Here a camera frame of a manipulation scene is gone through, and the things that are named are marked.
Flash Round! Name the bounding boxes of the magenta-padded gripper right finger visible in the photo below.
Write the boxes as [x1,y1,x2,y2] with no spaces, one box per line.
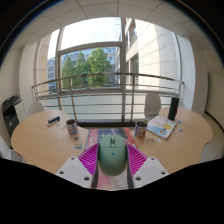
[125,142,170,189]

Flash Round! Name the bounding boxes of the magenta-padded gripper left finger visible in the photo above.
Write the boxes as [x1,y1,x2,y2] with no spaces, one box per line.
[55,142,101,190]

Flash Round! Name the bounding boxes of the green computer mouse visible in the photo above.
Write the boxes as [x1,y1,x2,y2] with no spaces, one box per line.
[97,133,128,177]

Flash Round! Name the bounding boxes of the red printed mouse pad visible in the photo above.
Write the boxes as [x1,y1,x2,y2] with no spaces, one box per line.
[83,127,139,191]

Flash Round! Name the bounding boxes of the printed paper cup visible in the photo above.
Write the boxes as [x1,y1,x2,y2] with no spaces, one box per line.
[134,120,148,139]
[65,118,80,136]

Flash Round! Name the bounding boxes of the white chair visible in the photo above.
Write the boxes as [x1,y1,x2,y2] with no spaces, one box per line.
[26,101,45,118]
[143,92,162,122]

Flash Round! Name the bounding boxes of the black cylindrical speaker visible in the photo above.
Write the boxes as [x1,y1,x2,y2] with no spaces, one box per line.
[167,96,180,122]

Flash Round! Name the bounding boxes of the metal railing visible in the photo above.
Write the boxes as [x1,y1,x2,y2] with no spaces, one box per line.
[31,72,185,124]

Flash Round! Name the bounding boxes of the black office printer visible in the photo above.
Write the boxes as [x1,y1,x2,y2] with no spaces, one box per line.
[1,94,23,138]

